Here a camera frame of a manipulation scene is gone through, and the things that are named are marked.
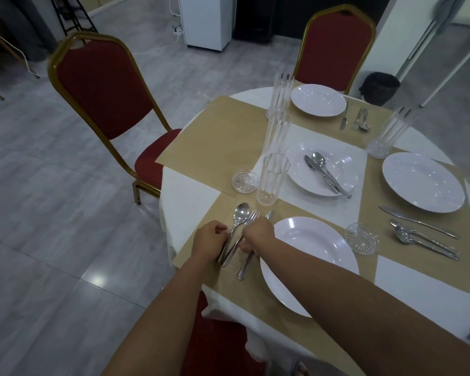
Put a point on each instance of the person's left hand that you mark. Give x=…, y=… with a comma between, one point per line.
x=207, y=240

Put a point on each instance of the person's right hand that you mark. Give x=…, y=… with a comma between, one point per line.
x=260, y=234

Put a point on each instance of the person's left fingers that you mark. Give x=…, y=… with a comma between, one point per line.
x=223, y=240

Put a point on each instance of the person's right fingers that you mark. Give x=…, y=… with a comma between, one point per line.
x=246, y=242

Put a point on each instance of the person's left forearm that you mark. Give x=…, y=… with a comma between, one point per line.
x=160, y=321

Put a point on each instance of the person's right forearm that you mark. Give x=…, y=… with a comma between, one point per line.
x=356, y=301

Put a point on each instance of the silver table knife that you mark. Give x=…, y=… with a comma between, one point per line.
x=415, y=221
x=310, y=162
x=344, y=121
x=246, y=268

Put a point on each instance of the white tablecloth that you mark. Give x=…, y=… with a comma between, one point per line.
x=188, y=199

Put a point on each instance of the clear glass coaster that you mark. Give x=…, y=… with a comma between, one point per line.
x=361, y=238
x=244, y=181

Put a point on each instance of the beige placemat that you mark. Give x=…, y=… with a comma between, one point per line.
x=235, y=305
x=370, y=113
x=422, y=266
x=215, y=140

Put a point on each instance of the white plate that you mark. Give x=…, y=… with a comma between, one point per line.
x=313, y=246
x=344, y=168
x=422, y=184
x=317, y=99

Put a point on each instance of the tall clear ribbed glass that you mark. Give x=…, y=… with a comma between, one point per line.
x=277, y=131
x=273, y=180
x=391, y=133
x=280, y=91

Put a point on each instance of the red gold banquet chair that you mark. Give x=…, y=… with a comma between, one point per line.
x=105, y=90
x=219, y=344
x=336, y=46

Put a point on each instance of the black waste bin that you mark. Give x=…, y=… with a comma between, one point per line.
x=379, y=88

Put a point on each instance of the white cabinet appliance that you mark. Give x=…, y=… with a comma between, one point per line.
x=205, y=19

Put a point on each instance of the black metal rack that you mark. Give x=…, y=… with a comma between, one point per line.
x=72, y=13

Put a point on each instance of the white folding stand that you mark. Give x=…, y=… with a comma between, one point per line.
x=434, y=39

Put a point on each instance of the gold metal chair frame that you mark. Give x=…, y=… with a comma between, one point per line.
x=0, y=46

